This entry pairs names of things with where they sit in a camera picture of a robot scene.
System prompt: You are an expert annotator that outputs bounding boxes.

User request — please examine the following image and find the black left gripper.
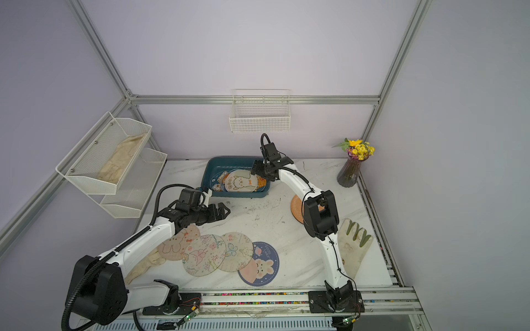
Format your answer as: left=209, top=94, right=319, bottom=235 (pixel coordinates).
left=190, top=202, right=230, bottom=227

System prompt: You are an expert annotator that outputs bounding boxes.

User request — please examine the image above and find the teal orange cats coaster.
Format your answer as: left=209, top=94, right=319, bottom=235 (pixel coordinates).
left=210, top=171, right=229, bottom=192

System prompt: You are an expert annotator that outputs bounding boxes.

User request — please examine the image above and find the cream dog bone coaster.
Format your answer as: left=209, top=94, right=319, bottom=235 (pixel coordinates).
left=223, top=170, right=258, bottom=193

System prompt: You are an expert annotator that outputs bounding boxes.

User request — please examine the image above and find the cream butterfly coaster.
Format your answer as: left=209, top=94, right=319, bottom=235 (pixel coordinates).
left=219, top=232, right=253, bottom=273

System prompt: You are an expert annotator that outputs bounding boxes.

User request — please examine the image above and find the plain orange coaster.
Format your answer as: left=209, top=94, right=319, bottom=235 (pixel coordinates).
left=291, top=195, right=304, bottom=224

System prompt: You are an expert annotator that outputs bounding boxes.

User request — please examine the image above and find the cream pink bow coaster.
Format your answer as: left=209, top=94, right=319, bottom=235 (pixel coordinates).
left=182, top=234, right=226, bottom=277

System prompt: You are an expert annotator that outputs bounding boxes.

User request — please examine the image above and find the purple pink bunny coaster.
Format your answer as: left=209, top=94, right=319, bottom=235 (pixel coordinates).
left=238, top=241, right=280, bottom=287

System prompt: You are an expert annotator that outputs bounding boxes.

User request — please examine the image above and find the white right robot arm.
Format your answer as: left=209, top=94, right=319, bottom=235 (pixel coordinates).
left=251, top=142, right=357, bottom=312

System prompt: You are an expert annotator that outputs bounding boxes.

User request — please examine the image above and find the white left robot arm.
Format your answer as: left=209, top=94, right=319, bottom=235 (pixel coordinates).
left=61, top=184, right=230, bottom=330

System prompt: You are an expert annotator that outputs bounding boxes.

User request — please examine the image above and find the teal plastic storage box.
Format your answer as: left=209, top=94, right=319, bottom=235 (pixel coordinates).
left=200, top=156, right=271, bottom=198

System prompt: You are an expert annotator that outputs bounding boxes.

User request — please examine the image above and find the ribbed glass vase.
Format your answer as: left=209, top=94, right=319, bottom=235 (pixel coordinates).
left=337, top=157, right=369, bottom=188

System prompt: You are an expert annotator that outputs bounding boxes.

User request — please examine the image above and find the cream glove on table left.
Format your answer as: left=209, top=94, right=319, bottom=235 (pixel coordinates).
left=124, top=249, right=166, bottom=285

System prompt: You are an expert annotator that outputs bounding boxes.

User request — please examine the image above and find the yellow flower bouquet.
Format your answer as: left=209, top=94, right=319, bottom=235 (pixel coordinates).
left=334, top=138, right=375, bottom=161

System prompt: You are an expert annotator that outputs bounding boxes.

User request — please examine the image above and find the lower white mesh shelf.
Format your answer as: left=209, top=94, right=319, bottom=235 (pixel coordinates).
left=99, top=148, right=167, bottom=219

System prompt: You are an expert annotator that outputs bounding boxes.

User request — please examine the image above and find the white mesh shelf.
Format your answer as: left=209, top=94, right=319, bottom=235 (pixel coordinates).
left=99, top=148, right=167, bottom=219
left=55, top=113, right=152, bottom=195

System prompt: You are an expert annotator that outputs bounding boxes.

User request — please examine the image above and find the white green glove on table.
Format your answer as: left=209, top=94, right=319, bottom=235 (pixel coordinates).
left=338, top=219, right=373, bottom=279

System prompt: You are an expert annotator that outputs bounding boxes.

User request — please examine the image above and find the cream glove in shelf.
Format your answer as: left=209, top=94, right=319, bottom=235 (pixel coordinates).
left=97, top=134, right=146, bottom=184

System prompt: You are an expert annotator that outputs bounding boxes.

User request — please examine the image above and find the upper white mesh shelf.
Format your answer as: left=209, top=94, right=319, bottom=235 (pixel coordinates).
left=55, top=113, right=152, bottom=195

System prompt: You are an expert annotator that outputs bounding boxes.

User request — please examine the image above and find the white wire wall basket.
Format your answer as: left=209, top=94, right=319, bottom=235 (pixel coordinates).
left=229, top=89, right=291, bottom=134

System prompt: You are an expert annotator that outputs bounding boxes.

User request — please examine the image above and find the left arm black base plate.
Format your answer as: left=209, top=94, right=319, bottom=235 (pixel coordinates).
left=142, top=292, right=202, bottom=316

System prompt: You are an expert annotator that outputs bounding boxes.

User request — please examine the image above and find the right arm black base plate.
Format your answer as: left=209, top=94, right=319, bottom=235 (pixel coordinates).
left=308, top=291, right=365, bottom=314

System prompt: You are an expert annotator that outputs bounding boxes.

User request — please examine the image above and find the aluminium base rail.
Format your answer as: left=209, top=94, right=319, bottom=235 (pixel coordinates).
left=180, top=286, right=426, bottom=318

